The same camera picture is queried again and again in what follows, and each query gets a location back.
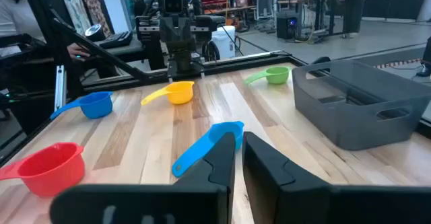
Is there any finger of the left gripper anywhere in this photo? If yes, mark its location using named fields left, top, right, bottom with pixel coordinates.
left=177, top=17, right=197, bottom=55
left=160, top=17, right=178, bottom=55

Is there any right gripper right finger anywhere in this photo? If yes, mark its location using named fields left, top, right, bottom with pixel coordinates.
left=242, top=132, right=431, bottom=224

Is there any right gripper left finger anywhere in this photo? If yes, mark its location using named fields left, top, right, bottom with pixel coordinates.
left=49, top=132, right=236, bottom=224

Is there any light blue measuring cup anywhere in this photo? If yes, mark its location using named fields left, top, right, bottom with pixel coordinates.
left=171, top=120, right=245, bottom=178

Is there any yellow measuring cup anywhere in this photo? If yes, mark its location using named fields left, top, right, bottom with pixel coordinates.
left=140, top=81, right=195, bottom=106

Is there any green measuring cup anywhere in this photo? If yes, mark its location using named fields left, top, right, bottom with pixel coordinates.
left=244, top=66, right=291, bottom=85

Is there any red measuring cup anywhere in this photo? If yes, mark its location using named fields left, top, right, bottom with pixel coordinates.
left=0, top=142, right=86, bottom=198

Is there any grey plastic basket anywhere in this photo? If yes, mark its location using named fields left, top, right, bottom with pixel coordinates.
left=292, top=59, right=431, bottom=151

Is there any grey desk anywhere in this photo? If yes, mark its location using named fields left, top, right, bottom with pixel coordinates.
left=90, top=35, right=146, bottom=63

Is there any black keyboard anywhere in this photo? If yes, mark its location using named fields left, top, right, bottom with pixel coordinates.
left=98, top=30, right=133, bottom=50

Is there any white bucket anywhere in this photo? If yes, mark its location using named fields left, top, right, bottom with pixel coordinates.
left=211, top=25, right=236, bottom=61

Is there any round black lamp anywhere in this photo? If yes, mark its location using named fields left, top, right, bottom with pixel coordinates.
left=84, top=23, right=107, bottom=43

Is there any brown patterned panel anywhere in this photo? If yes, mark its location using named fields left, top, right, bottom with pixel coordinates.
left=77, top=0, right=114, bottom=38

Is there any pale patterned panel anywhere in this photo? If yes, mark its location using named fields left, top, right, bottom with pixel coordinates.
left=56, top=0, right=92, bottom=36

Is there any black computer tower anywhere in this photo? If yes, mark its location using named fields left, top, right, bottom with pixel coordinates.
left=275, top=11, right=303, bottom=40

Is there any person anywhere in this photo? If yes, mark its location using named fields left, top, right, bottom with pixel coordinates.
left=0, top=0, right=91, bottom=63

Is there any black desk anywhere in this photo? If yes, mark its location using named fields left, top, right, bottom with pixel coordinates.
left=277, top=0, right=366, bottom=38

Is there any black hazard-striped mat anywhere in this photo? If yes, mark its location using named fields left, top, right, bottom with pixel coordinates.
left=372, top=58, right=424, bottom=70

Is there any silver aluminium bracket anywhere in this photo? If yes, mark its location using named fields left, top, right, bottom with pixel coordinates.
left=53, top=65, right=67, bottom=112

